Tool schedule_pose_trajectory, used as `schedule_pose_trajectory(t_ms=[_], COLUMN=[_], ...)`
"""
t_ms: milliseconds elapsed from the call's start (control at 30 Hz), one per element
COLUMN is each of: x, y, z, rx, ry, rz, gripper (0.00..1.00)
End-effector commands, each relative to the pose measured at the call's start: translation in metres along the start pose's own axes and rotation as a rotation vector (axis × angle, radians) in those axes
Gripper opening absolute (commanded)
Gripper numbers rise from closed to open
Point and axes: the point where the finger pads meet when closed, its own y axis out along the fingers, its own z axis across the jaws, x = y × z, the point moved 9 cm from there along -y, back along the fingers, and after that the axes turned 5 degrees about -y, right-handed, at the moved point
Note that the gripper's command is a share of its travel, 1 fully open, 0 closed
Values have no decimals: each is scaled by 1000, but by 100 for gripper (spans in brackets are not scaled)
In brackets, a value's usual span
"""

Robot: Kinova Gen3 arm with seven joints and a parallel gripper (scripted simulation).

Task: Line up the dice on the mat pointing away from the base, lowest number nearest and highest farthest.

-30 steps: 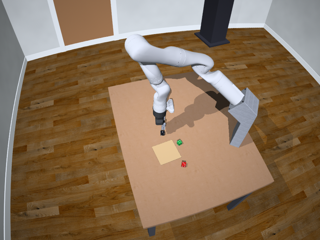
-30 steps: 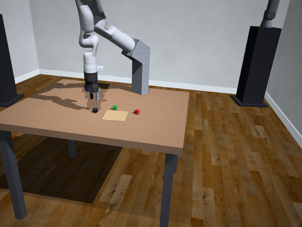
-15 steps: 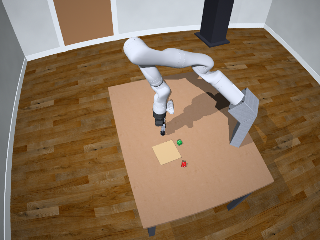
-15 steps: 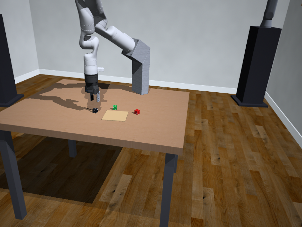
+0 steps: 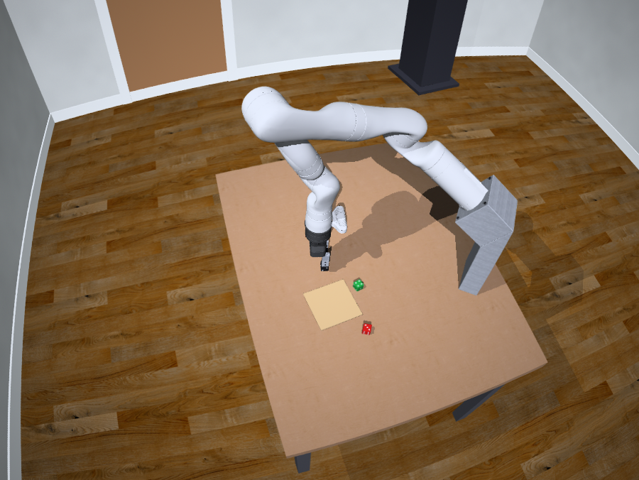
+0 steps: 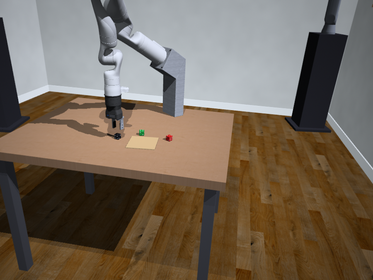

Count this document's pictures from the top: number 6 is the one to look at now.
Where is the tan flat mat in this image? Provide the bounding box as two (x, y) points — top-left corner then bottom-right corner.
(126, 136), (159, 150)

